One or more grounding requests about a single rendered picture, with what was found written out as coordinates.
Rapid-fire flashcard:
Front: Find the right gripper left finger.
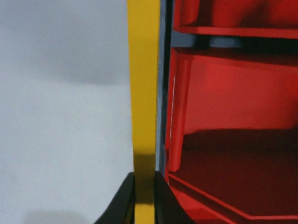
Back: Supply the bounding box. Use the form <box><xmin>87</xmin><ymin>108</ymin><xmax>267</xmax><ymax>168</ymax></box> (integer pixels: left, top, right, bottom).
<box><xmin>93</xmin><ymin>172</ymin><xmax>135</xmax><ymax>224</ymax></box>

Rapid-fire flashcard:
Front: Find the red open bin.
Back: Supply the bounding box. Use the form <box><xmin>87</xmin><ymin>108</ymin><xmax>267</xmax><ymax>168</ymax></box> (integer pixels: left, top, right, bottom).
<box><xmin>165</xmin><ymin>47</ymin><xmax>298</xmax><ymax>219</ymax></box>
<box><xmin>165</xmin><ymin>161</ymin><xmax>298</xmax><ymax>224</ymax></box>
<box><xmin>173</xmin><ymin>0</ymin><xmax>298</xmax><ymax>39</ymax></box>

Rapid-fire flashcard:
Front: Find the yellow bar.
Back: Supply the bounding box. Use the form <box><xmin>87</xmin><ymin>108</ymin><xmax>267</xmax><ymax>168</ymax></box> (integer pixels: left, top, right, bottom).
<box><xmin>127</xmin><ymin>0</ymin><xmax>160</xmax><ymax>224</ymax></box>

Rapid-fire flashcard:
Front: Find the grey metal shelf rack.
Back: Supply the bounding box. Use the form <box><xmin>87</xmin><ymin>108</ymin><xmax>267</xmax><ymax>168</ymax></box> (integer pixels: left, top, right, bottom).
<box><xmin>155</xmin><ymin>0</ymin><xmax>298</xmax><ymax>178</ymax></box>

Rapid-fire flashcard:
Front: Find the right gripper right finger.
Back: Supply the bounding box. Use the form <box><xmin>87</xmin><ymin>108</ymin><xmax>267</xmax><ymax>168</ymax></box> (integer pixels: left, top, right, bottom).
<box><xmin>154</xmin><ymin>171</ymin><xmax>196</xmax><ymax>224</ymax></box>

